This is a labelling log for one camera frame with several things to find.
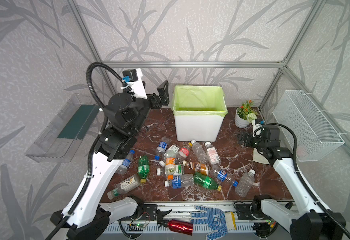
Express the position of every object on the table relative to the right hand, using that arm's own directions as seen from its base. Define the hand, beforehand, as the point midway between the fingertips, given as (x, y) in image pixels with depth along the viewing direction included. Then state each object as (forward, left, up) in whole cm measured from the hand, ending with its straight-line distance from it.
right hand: (244, 131), depth 82 cm
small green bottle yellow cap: (-14, +57, -16) cm, 61 cm away
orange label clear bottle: (-13, +41, -11) cm, 44 cm away
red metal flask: (-42, +35, -14) cm, 57 cm away
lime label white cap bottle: (-17, +41, -13) cm, 46 cm away
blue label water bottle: (-23, +37, -14) cm, 45 cm away
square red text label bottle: (-6, +16, -16) cm, 24 cm away
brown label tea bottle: (-16, +23, -14) cm, 31 cm away
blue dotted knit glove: (-38, +18, -19) cm, 47 cm away
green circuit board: (-41, +56, -19) cm, 72 cm away
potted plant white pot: (+18, -7, -7) cm, 21 cm away
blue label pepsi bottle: (-2, +48, -15) cm, 50 cm away
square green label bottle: (-4, +41, -16) cm, 44 cm away
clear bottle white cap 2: (-23, +1, -16) cm, 28 cm away
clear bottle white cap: (-4, +24, -18) cm, 30 cm away
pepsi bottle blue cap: (-19, +13, -14) cm, 27 cm away
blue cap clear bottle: (-16, +69, -16) cm, 73 cm away
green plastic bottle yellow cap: (-20, +24, -19) cm, 37 cm away
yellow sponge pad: (-39, +11, -18) cm, 45 cm away
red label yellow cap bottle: (-4, +34, -15) cm, 37 cm away
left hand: (-2, +42, +36) cm, 55 cm away
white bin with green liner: (+5, +26, +10) cm, 28 cm away
